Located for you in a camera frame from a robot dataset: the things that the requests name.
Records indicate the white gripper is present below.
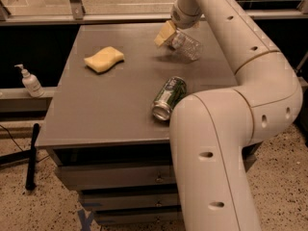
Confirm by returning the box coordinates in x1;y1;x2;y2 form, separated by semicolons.
154;0;202;47

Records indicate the clear plastic water bottle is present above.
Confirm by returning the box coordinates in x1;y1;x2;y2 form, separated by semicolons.
167;31;202;61

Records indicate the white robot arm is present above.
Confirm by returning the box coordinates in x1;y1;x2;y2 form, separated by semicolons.
169;0;302;231

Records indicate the white pump dispenser bottle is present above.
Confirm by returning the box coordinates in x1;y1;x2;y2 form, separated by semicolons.
15;64;44;97

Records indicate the green aluminium soda can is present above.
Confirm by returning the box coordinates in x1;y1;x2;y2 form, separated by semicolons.
152;76;187;121

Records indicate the yellow sponge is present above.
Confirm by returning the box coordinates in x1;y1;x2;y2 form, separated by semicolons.
84;46;124;73

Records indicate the grey drawer cabinet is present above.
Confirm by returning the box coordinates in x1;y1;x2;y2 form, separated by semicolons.
36;20;258;227

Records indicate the top grey drawer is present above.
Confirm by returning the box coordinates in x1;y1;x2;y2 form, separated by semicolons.
55;159;257;192

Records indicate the grey drawer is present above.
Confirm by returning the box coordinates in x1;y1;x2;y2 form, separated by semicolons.
55;159;257;192
94;206;182;225
79;189;180;211

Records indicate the middle grey drawer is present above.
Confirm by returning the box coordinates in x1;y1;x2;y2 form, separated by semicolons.
79;189;180;211

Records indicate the bottom grey drawer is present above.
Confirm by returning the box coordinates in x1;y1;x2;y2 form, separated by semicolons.
94;206;182;225

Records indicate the black stand leg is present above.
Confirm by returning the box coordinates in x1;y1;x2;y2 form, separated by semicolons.
0;123;39;191

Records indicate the black cable on floor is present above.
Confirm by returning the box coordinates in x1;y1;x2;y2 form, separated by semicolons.
0;124;25;153

